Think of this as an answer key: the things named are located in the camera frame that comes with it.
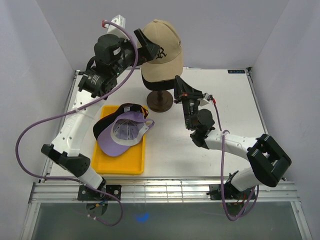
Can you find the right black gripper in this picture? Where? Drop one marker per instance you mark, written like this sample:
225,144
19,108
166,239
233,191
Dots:
183,92

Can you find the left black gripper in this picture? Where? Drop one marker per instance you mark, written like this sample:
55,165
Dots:
150,49

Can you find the black cap gold R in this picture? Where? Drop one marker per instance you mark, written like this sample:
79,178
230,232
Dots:
156,83

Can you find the beige baseball cap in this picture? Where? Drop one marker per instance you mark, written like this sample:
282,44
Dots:
169,60

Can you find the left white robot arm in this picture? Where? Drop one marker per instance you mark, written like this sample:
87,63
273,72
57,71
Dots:
113,54

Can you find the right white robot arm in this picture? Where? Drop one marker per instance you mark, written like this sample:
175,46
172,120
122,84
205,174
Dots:
268,161

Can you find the dark wooden round stand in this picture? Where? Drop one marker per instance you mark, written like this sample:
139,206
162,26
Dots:
159,101

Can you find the black cap in tray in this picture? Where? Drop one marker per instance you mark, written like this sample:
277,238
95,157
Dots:
104,122

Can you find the purple baseball cap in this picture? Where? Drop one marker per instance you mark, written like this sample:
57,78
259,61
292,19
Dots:
125,131

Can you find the yellow plastic tray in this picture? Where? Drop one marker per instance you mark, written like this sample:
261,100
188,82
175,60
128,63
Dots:
130,162

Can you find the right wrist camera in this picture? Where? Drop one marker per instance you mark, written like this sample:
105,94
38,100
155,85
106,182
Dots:
207,99

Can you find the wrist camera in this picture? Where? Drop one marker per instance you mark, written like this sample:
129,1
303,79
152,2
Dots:
207,99
118,20

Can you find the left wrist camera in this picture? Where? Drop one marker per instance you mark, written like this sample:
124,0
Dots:
118,20

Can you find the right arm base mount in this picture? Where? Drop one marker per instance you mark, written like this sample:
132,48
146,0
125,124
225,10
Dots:
220,192

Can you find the aluminium frame rail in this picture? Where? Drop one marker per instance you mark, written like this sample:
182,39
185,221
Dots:
148,190

